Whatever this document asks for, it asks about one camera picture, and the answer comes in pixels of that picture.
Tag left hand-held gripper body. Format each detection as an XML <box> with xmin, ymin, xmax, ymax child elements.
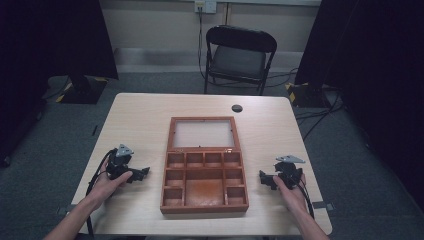
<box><xmin>105</xmin><ymin>143</ymin><xmax>135</xmax><ymax>181</ymax></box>

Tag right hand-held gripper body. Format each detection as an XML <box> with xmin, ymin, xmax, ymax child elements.
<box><xmin>273</xmin><ymin>154</ymin><xmax>307</xmax><ymax>191</ymax></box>

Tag brown wooden compartment box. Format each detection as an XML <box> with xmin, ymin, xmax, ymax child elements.
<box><xmin>159</xmin><ymin>115</ymin><xmax>250</xmax><ymax>215</ymax></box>

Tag person's right hand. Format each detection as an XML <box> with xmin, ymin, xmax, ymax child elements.
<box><xmin>272</xmin><ymin>173</ymin><xmax>308</xmax><ymax>215</ymax></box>

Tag person's left hand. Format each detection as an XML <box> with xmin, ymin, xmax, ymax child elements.
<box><xmin>85</xmin><ymin>156</ymin><xmax>134</xmax><ymax>212</ymax></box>

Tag black stand base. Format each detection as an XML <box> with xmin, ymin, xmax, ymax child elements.
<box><xmin>285</xmin><ymin>81</ymin><xmax>332</xmax><ymax>109</ymax></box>
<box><xmin>59</xmin><ymin>74</ymin><xmax>109</xmax><ymax>105</ymax></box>

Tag black folding chair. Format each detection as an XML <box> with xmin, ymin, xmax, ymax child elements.
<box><xmin>203</xmin><ymin>24</ymin><xmax>278</xmax><ymax>97</ymax></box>

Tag black curtain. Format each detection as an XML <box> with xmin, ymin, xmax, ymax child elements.
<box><xmin>0</xmin><ymin>0</ymin><xmax>120</xmax><ymax>168</ymax></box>
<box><xmin>294</xmin><ymin>0</ymin><xmax>424</xmax><ymax>203</ymax></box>

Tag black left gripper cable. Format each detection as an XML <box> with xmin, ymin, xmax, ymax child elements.
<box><xmin>85</xmin><ymin>148</ymin><xmax>118</xmax><ymax>239</ymax></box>

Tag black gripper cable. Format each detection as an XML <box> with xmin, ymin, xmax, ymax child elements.
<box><xmin>295</xmin><ymin>181</ymin><xmax>316</xmax><ymax>220</ymax></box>
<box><xmin>85</xmin><ymin>148</ymin><xmax>118</xmax><ymax>239</ymax></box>

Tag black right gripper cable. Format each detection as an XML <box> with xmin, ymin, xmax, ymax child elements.
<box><xmin>295</xmin><ymin>181</ymin><xmax>316</xmax><ymax>220</ymax></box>

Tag grey table bracket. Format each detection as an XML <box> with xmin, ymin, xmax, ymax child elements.
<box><xmin>312</xmin><ymin>201</ymin><xmax>336</xmax><ymax>211</ymax></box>

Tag black floor cables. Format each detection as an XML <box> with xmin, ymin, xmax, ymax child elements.
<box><xmin>294</xmin><ymin>90</ymin><xmax>346</xmax><ymax>142</ymax></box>

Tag white wall outlet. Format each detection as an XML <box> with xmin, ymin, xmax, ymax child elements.
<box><xmin>194</xmin><ymin>0</ymin><xmax>218</xmax><ymax>15</ymax></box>

